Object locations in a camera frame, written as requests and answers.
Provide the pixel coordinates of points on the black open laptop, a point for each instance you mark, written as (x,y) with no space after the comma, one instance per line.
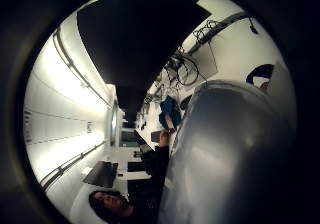
(142,142)

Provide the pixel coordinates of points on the grey wall panel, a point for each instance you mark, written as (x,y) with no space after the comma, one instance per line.
(206,61)

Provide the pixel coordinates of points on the black flat monitor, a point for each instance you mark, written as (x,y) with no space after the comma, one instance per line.
(101,174)

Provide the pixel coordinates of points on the white desk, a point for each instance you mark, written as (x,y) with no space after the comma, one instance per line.
(135,175)

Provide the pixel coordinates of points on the person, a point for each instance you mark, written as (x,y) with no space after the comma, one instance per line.
(146,197)

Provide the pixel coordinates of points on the black hanging plug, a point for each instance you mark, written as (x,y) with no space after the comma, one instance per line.
(253,27)

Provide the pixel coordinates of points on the small grey box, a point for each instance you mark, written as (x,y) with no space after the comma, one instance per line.
(155,136)

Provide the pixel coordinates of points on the long wall rail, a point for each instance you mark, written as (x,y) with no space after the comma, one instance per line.
(75,69)
(68,165)

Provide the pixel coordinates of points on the black curved object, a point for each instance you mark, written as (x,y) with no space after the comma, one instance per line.
(258,71)

